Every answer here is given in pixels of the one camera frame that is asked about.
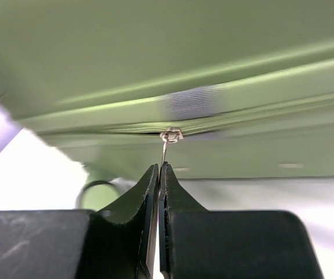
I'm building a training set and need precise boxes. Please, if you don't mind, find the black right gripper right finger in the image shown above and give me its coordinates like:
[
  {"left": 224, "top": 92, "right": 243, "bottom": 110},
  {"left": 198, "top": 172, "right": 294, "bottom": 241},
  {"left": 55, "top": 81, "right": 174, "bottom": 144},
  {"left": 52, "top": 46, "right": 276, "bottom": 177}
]
[{"left": 158, "top": 163, "right": 323, "bottom": 279}]

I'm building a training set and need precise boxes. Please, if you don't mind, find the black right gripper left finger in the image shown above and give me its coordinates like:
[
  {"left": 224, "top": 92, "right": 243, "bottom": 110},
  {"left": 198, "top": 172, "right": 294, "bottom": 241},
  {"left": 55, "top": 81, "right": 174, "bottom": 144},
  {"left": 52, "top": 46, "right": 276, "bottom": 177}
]
[{"left": 0, "top": 165, "right": 159, "bottom": 279}]

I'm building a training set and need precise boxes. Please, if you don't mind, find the silver zipper pull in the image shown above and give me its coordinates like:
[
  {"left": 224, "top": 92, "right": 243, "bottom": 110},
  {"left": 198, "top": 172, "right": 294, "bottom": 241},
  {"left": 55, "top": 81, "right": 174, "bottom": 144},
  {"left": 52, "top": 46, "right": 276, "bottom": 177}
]
[{"left": 159, "top": 127, "right": 184, "bottom": 165}]

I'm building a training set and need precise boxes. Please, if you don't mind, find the green suitcase blue lining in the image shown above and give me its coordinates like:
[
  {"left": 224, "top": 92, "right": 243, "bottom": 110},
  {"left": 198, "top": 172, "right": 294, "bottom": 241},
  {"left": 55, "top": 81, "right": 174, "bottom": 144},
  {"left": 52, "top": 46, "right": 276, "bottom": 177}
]
[{"left": 0, "top": 1, "right": 334, "bottom": 180}]

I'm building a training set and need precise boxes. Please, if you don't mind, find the green suitcase wheel lid upper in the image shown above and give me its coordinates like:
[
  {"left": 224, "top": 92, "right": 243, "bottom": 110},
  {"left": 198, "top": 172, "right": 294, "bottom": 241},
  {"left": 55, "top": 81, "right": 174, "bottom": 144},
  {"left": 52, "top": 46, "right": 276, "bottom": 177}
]
[{"left": 76, "top": 180, "right": 120, "bottom": 211}]

